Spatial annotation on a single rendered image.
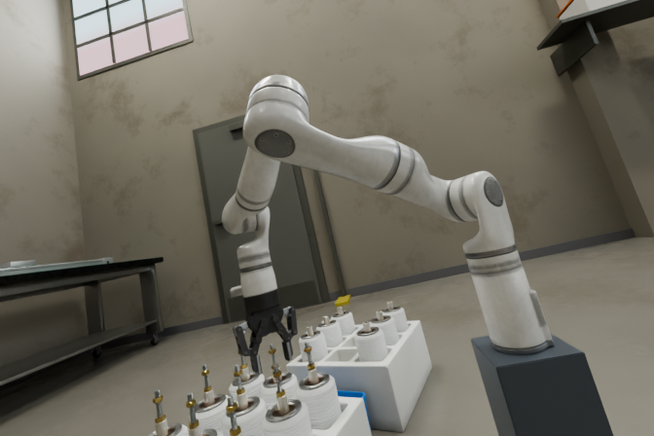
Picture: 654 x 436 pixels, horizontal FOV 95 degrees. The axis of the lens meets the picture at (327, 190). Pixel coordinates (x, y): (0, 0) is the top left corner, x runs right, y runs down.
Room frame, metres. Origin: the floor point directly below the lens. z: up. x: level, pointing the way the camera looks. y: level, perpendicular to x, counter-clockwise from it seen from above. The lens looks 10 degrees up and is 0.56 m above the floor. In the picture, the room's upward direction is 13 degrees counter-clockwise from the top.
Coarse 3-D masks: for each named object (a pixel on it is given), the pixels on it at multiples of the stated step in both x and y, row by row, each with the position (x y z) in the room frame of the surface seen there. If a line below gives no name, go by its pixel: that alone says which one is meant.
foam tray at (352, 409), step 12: (348, 408) 0.78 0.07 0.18; (360, 408) 0.79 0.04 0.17; (336, 420) 0.74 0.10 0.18; (348, 420) 0.74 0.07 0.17; (360, 420) 0.78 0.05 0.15; (312, 432) 0.72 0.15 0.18; (324, 432) 0.71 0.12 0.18; (336, 432) 0.70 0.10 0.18; (348, 432) 0.73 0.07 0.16; (360, 432) 0.77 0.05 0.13
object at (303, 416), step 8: (304, 408) 0.68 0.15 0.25; (296, 416) 0.65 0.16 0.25; (304, 416) 0.66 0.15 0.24; (264, 424) 0.65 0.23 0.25; (272, 424) 0.64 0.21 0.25; (280, 424) 0.64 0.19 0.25; (288, 424) 0.64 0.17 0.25; (296, 424) 0.64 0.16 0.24; (304, 424) 0.65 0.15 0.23; (264, 432) 0.65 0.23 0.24; (272, 432) 0.64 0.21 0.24; (280, 432) 0.63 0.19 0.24; (288, 432) 0.63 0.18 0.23; (296, 432) 0.64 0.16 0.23; (304, 432) 0.65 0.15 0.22
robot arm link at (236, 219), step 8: (232, 200) 0.61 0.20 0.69; (224, 208) 0.65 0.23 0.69; (232, 208) 0.61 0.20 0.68; (240, 208) 0.59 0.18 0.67; (264, 208) 0.61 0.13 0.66; (224, 216) 0.64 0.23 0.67; (232, 216) 0.62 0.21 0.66; (240, 216) 0.61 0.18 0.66; (248, 216) 0.61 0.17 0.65; (224, 224) 0.65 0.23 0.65; (232, 224) 0.63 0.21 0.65; (240, 224) 0.64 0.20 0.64; (248, 224) 0.65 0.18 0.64; (256, 224) 0.66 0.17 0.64; (232, 232) 0.65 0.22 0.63; (240, 232) 0.66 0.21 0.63
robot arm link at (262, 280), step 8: (240, 272) 0.67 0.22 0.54; (248, 272) 0.65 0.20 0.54; (256, 272) 0.64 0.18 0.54; (264, 272) 0.65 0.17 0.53; (272, 272) 0.67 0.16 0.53; (240, 280) 0.66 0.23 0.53; (248, 280) 0.64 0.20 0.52; (256, 280) 0.64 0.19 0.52; (264, 280) 0.65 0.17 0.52; (272, 280) 0.67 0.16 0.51; (232, 288) 0.70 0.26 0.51; (240, 288) 0.70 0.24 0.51; (248, 288) 0.64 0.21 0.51; (256, 288) 0.64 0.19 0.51; (264, 288) 0.65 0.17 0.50; (272, 288) 0.66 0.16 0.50; (232, 296) 0.70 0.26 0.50; (248, 296) 0.65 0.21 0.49
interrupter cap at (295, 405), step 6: (288, 402) 0.70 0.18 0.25; (294, 402) 0.70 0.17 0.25; (300, 402) 0.69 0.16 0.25; (270, 408) 0.70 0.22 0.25; (276, 408) 0.69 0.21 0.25; (294, 408) 0.68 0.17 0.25; (300, 408) 0.67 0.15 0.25; (270, 414) 0.67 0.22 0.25; (276, 414) 0.67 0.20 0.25; (288, 414) 0.66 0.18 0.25; (294, 414) 0.65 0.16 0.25; (270, 420) 0.65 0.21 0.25; (276, 420) 0.64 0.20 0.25; (282, 420) 0.64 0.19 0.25
